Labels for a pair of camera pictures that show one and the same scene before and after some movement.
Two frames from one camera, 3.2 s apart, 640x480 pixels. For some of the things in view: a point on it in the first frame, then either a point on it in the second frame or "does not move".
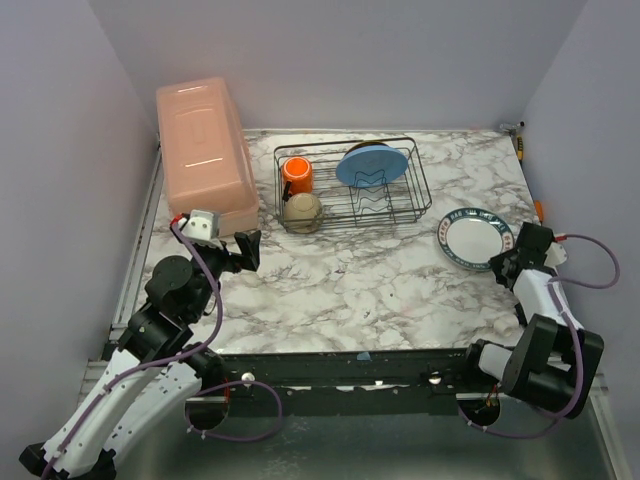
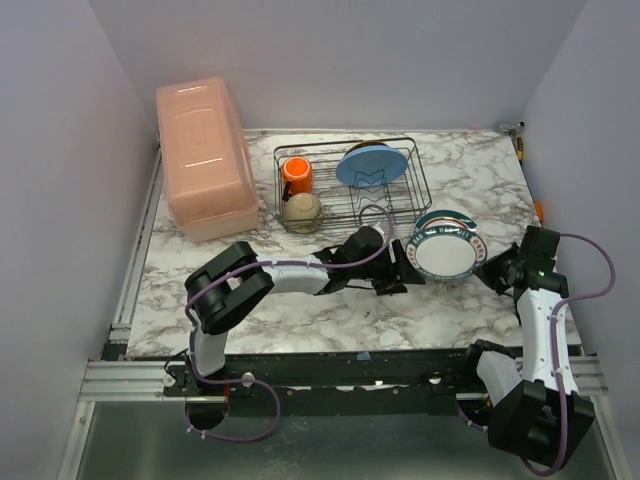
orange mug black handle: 297,174 does not move
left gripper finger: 250,249 to 406,270
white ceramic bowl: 302,213 does not move
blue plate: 370,166 does not move
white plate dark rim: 469,237 to 446,252
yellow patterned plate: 364,143 does not move
